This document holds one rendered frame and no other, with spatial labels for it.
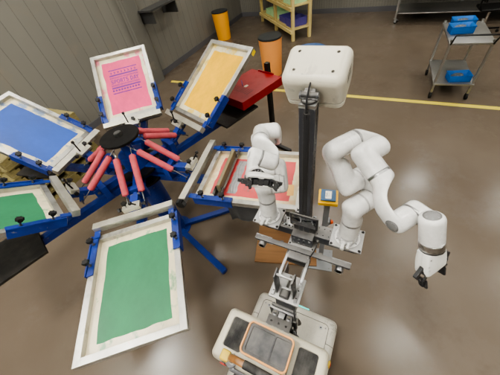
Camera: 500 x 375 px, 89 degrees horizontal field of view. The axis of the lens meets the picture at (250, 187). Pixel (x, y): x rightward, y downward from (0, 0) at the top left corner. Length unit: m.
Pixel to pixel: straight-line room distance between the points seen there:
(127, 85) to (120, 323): 2.29
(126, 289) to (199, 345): 0.98
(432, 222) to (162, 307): 1.34
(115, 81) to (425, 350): 3.66
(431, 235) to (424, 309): 1.74
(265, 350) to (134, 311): 0.76
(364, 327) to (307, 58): 2.08
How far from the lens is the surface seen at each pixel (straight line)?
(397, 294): 2.65
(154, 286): 1.70
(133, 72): 3.20
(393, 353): 2.49
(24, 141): 2.97
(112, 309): 1.77
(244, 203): 1.77
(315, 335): 2.13
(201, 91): 2.65
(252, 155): 1.07
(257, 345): 1.38
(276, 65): 5.56
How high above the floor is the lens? 2.36
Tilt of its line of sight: 47 degrees down
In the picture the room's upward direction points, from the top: 12 degrees counter-clockwise
